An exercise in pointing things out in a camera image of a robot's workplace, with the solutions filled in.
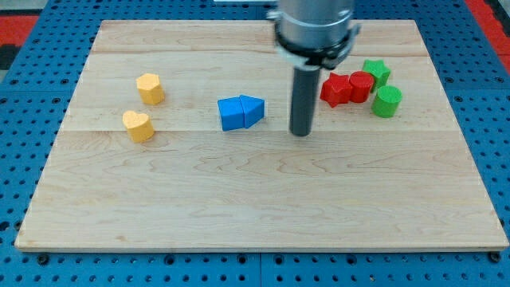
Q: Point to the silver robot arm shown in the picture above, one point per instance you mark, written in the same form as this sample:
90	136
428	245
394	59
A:
314	34

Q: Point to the blue triangular block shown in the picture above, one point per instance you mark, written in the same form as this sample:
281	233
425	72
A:
253	108

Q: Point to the blue cube block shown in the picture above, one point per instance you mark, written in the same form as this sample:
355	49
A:
231	113

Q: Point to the wooden board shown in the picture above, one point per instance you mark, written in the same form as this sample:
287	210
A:
357	183

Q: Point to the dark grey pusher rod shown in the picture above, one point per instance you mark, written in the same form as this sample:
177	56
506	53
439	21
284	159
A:
303	101

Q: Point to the red star block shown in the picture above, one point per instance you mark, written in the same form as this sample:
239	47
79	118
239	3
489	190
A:
336	90

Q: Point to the yellow hexagon block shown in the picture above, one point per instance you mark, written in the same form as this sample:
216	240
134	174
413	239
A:
150	88

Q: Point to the yellow heart block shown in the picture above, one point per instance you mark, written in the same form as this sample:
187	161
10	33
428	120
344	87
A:
138	125

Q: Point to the red cylinder block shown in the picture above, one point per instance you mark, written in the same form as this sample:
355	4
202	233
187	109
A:
361	83

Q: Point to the green cylinder block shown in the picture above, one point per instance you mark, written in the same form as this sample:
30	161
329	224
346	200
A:
386	101

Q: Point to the green star block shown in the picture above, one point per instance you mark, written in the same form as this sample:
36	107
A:
379	71

